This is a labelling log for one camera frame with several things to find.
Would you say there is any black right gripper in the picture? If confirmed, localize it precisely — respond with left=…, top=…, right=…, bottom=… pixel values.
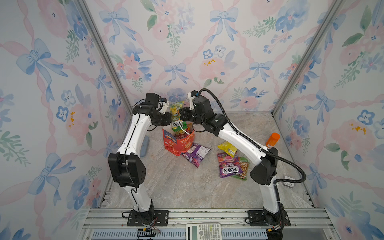
left=177, top=108, right=206, bottom=130

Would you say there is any green Fox's candy bag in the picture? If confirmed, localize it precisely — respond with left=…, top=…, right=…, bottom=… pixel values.
left=170, top=101, right=189, bottom=134

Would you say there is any yellow snack packet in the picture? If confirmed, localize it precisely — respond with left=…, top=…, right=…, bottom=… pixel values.
left=218, top=142, right=238, bottom=158

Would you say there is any red paper gift bag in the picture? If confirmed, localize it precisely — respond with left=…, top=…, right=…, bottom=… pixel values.
left=162, top=122, right=195, bottom=156

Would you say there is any purple snack packet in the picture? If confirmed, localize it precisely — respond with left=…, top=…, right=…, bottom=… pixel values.
left=182, top=143, right=211, bottom=168

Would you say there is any purple Fox's candy bag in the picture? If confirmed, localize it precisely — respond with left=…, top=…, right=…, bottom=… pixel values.
left=217, top=153, right=243, bottom=178

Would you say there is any green nut snack packet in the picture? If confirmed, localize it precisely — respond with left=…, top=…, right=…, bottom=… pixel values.
left=232, top=157, right=250, bottom=181

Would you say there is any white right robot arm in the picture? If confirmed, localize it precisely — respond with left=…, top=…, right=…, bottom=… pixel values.
left=180, top=108, right=285, bottom=228

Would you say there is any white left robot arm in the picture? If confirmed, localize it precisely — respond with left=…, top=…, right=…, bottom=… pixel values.
left=108, top=99, right=171, bottom=213

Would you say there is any orange bottle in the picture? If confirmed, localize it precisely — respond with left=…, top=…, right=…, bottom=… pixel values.
left=266, top=133, right=281, bottom=149

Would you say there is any small white card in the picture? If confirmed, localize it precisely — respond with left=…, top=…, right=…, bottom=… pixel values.
left=283, top=176, right=295, bottom=189

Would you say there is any grey calculator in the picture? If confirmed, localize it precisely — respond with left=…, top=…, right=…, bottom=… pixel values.
left=186, top=223, right=223, bottom=240

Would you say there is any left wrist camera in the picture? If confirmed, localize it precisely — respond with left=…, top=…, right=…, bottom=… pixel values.
left=145, top=93, right=169, bottom=114

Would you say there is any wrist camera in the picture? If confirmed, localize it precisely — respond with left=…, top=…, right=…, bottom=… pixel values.
left=188, top=91, right=213, bottom=114
left=145, top=93, right=169, bottom=114

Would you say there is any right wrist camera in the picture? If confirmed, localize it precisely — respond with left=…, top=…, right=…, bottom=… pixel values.
left=188, top=91, right=213, bottom=114

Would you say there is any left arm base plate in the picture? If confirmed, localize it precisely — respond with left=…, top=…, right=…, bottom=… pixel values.
left=127, top=210, right=170, bottom=227

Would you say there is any black corrugated cable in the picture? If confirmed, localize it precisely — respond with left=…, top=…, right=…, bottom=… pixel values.
left=198, top=88, right=307, bottom=185

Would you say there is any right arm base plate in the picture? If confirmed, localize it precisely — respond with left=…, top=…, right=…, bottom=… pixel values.
left=245, top=210, right=291, bottom=228

